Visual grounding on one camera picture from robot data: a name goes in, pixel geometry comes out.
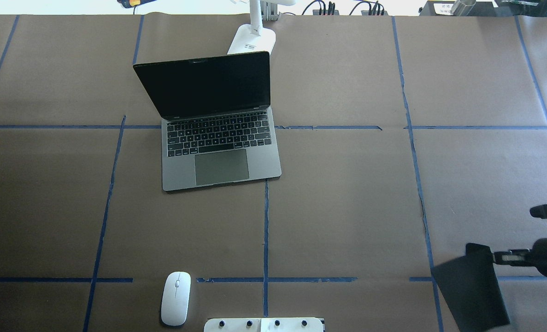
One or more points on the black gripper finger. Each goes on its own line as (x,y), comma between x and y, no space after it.
(512,253)
(512,261)

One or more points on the grey laptop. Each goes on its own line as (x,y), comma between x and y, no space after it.
(217,124)

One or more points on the white computer mouse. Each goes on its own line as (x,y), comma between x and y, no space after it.
(175,299)

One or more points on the white desk lamp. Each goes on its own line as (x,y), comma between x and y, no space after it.
(254,36)

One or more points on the silver metal cylinder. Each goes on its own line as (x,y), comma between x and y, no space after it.
(462,8)

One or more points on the lower black connector box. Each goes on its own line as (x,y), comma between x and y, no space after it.
(374,8)

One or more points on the aluminium frame post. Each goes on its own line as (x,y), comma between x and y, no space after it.
(269,11)

